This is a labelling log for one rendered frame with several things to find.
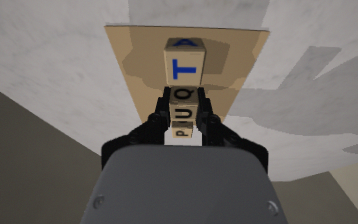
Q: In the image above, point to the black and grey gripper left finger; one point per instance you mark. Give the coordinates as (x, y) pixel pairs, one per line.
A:
(152, 130)

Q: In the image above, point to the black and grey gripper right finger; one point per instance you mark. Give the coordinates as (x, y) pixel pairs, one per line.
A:
(214, 133)

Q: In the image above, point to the beige letter block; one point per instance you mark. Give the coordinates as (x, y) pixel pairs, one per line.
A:
(182, 129)
(184, 61)
(183, 103)

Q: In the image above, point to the tan flat mat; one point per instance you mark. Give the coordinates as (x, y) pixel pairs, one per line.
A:
(139, 51)

